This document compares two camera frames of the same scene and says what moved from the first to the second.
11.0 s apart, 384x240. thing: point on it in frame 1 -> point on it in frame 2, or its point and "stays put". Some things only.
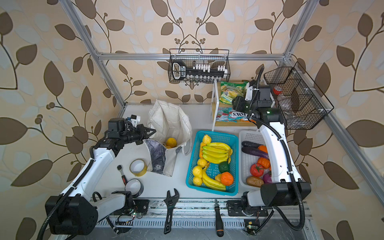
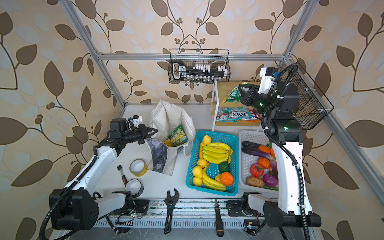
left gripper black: (142, 135) stays put
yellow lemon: (171, 142) stays put
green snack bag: (229, 90) -> (178, 137)
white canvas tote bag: (169, 121) stays put
